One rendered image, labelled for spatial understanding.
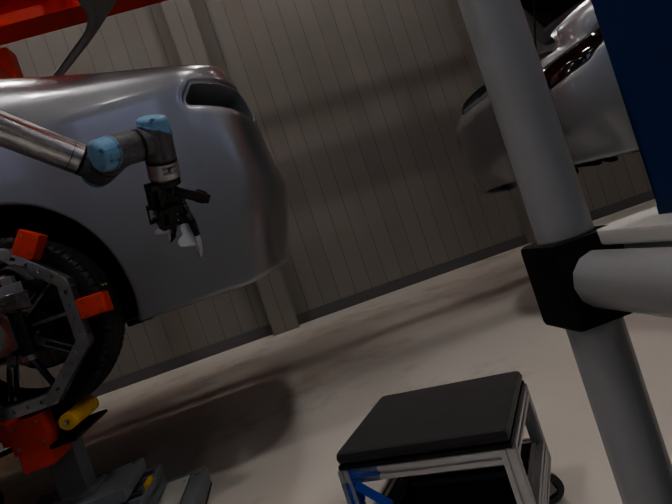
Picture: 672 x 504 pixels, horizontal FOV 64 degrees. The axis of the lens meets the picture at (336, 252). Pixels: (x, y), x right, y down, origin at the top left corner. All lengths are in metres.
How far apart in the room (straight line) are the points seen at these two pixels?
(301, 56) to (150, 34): 1.73
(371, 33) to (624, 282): 6.82
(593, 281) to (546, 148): 0.07
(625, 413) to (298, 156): 6.23
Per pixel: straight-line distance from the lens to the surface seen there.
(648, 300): 0.24
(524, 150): 0.28
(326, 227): 6.39
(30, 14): 4.86
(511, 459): 1.19
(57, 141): 1.42
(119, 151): 1.31
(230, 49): 6.81
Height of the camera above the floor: 0.80
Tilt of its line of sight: 1 degrees down
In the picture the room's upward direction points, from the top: 19 degrees counter-clockwise
